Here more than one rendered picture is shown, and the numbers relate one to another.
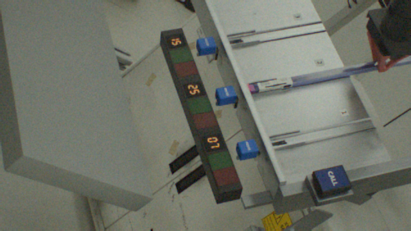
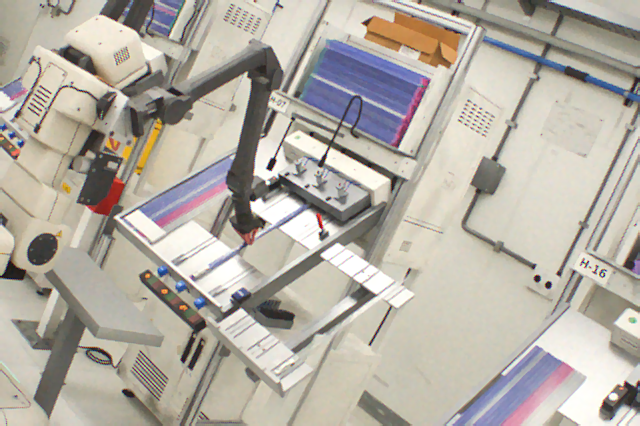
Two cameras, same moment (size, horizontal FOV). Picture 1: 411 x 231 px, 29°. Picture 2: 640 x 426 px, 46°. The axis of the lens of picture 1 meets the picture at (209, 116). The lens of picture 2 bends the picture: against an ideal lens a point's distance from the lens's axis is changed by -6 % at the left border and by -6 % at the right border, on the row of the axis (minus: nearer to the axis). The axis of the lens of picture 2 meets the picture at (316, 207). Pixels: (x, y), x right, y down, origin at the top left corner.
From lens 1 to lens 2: 1.37 m
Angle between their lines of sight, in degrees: 18
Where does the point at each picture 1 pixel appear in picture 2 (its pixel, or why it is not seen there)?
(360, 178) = (256, 290)
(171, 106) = (167, 330)
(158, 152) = (171, 357)
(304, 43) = (209, 249)
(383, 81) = (317, 290)
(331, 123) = (234, 276)
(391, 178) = (272, 285)
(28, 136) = (98, 321)
